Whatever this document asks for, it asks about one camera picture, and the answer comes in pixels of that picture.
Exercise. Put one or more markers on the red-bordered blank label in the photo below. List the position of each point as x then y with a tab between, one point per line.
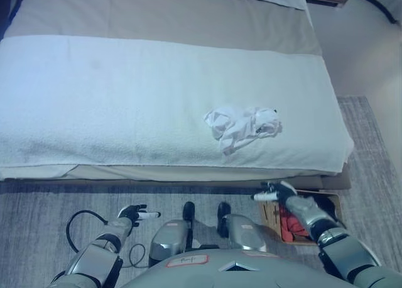
259	254

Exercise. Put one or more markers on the bed with white blanket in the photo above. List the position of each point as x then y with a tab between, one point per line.
157	14

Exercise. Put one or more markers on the woven wicker laundry basket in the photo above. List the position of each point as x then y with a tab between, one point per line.
268	214

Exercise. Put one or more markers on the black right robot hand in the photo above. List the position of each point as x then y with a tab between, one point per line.
279	190

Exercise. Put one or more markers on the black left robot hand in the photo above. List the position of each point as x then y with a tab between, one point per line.
133	213

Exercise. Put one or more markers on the silver left robot leg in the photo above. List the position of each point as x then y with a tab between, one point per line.
171	237

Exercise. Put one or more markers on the grey striped rug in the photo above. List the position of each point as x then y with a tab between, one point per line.
63	200

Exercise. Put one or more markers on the white terry blanket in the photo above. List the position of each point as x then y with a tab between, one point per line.
125	112

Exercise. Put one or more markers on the orange garment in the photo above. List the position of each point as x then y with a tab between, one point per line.
293	225

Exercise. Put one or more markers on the black garment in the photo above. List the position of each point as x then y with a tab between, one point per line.
328	206

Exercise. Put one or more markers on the red-bordered handwritten label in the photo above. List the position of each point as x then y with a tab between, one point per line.
187	260

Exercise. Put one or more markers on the silver right robot leg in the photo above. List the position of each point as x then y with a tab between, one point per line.
245	234

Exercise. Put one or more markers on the dark curved floor strip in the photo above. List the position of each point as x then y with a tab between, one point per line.
380	3

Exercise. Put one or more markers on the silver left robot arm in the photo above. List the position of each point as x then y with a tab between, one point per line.
100	250

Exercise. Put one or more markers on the silver robot leg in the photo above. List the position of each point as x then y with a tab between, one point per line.
245	234
171	237

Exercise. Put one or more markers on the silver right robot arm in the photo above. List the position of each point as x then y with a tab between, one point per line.
329	231

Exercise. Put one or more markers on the grey robot torso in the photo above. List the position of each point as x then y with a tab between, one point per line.
235	273

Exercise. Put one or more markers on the white garment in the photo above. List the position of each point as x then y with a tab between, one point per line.
242	127

